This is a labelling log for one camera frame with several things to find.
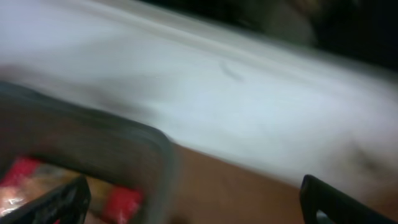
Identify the grey plastic basket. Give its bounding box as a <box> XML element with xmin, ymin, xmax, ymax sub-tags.
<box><xmin>1</xmin><ymin>82</ymin><xmax>175</xmax><ymax>224</ymax></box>

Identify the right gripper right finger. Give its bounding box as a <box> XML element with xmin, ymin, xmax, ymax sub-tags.
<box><xmin>300</xmin><ymin>175</ymin><xmax>396</xmax><ymax>224</ymax></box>

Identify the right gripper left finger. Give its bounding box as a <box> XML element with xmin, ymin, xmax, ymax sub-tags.
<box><xmin>1</xmin><ymin>175</ymin><xmax>91</xmax><ymax>224</ymax></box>

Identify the orange cracker packet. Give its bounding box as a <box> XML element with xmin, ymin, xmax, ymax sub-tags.
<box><xmin>1</xmin><ymin>157</ymin><xmax>143</xmax><ymax>224</ymax></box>

